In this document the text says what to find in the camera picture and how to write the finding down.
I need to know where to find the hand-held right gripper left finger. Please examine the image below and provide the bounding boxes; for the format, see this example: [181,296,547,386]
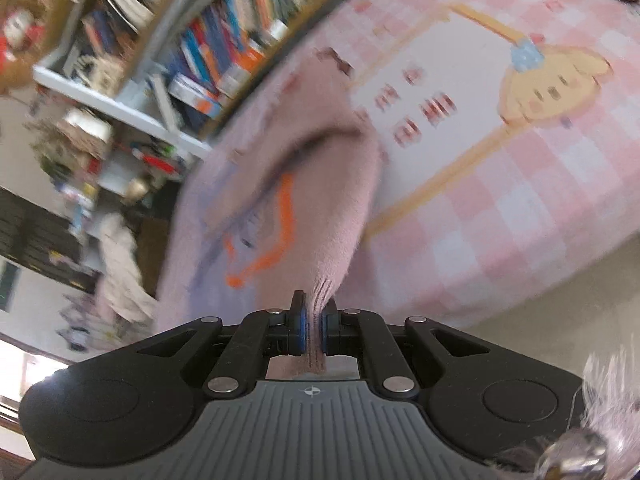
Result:
[135,290,308,399]

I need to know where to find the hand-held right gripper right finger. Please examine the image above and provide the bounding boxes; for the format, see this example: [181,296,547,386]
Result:
[322,300,494,397]

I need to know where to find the lavender pink knit sweater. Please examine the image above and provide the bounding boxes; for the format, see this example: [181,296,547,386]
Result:
[154,49,387,377]

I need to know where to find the cream coat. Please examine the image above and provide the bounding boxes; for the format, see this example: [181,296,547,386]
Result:
[94,211,162,325]

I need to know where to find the pink checked printed blanket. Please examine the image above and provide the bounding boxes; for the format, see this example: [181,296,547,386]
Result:
[212,0,640,332]

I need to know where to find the wooden bookshelf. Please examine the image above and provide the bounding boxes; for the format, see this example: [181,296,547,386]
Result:
[31,0,396,162]

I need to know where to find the shiny metal knob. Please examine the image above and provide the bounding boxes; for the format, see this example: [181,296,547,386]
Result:
[535,429,610,480]

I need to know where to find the black slatted panel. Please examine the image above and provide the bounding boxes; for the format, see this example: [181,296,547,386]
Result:
[0,186,97,295]

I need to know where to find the fluffy pale pink sleeve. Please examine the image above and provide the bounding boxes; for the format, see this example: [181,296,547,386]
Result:
[492,342,640,480]

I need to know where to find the row of colourful books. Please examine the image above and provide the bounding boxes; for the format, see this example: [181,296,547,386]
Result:
[160,0,353,131]

